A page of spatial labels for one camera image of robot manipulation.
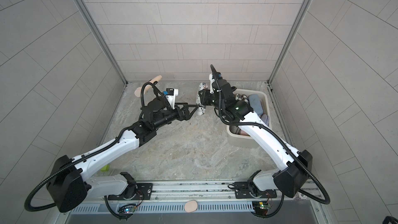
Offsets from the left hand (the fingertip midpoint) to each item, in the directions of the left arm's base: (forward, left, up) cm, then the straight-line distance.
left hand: (195, 106), depth 71 cm
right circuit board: (-36, -30, -26) cm, 54 cm away
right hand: (+5, -2, +3) cm, 6 cm away
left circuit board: (-38, +28, -23) cm, 52 cm away
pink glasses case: (-6, -24, -15) cm, 29 cm away
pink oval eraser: (-36, +1, -25) cm, 44 cm away
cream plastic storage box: (-12, -24, -12) cm, 29 cm away
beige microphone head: (+10, +31, -2) cm, 32 cm away
